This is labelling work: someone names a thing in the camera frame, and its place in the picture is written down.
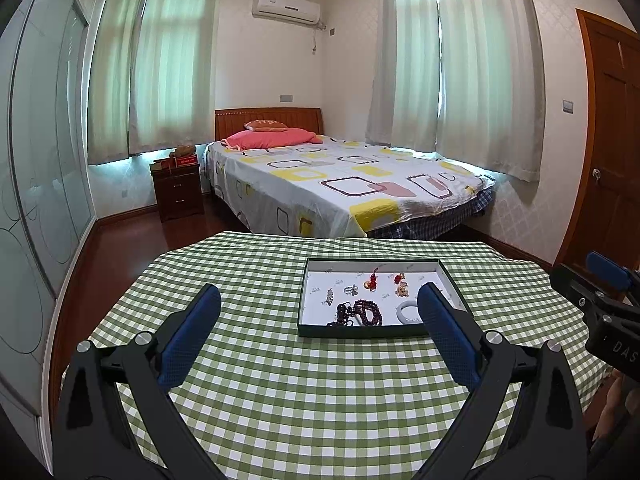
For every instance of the orange cushion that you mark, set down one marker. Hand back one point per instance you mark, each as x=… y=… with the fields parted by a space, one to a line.
x=264 y=125

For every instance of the small red flower charm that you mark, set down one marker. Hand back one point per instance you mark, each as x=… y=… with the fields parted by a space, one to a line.
x=398 y=277

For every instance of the pink pillow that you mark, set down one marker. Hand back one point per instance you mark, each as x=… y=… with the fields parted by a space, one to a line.
x=270 y=139

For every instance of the dark wooden nightstand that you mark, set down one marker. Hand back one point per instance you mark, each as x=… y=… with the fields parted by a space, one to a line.
x=177 y=192

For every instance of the brown stuffed toy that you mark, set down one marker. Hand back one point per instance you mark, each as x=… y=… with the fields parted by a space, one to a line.
x=184 y=150

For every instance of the glass door wardrobe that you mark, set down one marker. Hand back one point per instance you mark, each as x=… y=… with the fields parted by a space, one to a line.
x=40 y=185

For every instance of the patterned bedsheet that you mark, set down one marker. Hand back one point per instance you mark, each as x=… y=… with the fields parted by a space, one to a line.
x=325 y=185

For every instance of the yellow box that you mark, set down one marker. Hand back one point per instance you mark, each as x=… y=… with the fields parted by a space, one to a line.
x=162 y=165

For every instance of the red box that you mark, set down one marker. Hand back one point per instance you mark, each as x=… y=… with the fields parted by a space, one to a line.
x=185 y=161

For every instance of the white air conditioner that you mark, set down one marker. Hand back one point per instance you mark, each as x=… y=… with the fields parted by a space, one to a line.
x=287 y=7

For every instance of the wall light switch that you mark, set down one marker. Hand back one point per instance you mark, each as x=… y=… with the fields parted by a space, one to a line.
x=567 y=105

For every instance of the red tassel gold charm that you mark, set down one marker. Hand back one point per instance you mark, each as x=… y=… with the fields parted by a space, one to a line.
x=372 y=281

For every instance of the brown wooden door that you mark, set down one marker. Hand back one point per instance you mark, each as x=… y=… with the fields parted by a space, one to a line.
x=605 y=135

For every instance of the green checked tablecloth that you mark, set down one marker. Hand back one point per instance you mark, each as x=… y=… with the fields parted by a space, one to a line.
x=300 y=385

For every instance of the person's right hand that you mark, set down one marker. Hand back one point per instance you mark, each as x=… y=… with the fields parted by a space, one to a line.
x=607 y=407

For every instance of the white jade bangle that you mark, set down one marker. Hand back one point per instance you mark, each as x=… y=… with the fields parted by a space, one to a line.
x=404 y=316

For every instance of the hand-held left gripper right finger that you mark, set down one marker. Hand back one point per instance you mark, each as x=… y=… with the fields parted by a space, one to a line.
x=447 y=340

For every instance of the white curtain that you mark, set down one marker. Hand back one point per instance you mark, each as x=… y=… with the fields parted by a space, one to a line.
x=112 y=70
x=175 y=60
x=490 y=70
x=405 y=60

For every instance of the blue plaid bed skirt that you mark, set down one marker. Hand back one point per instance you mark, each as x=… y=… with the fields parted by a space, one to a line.
x=430 y=222

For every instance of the wooden headboard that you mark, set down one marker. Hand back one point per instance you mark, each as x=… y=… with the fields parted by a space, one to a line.
x=300 y=116

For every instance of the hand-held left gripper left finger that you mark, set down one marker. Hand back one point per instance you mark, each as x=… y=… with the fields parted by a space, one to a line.
x=192 y=335

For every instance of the silver brooch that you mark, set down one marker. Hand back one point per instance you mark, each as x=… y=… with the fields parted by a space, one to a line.
x=328 y=296

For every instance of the green shallow jewelry box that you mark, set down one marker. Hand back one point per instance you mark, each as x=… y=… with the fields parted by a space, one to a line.
x=320 y=280

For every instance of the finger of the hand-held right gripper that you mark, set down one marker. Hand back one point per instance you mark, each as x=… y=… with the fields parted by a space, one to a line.
x=607 y=269
x=585 y=295

